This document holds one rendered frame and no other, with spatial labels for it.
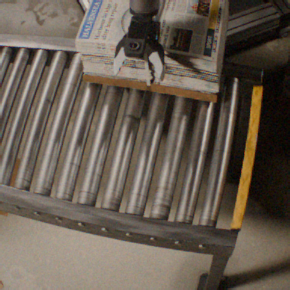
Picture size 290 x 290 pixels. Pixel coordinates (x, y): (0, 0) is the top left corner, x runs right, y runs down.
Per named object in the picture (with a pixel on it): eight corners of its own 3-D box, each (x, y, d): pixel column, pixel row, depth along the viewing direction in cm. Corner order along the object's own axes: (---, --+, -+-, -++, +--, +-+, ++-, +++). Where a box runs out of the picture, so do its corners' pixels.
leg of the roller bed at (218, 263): (220, 281, 238) (235, 240, 175) (216, 294, 236) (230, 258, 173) (205, 279, 239) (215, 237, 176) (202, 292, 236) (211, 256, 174)
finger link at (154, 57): (175, 69, 162) (161, 40, 158) (171, 81, 158) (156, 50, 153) (164, 72, 164) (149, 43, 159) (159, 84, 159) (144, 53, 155)
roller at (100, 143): (132, 63, 191) (132, 55, 187) (94, 215, 174) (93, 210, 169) (116, 60, 192) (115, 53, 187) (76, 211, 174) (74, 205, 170)
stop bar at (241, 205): (263, 88, 180) (263, 85, 178) (241, 232, 164) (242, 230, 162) (253, 86, 180) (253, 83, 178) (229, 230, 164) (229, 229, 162)
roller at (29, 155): (71, 56, 194) (69, 48, 189) (29, 199, 177) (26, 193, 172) (57, 54, 195) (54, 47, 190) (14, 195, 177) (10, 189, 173)
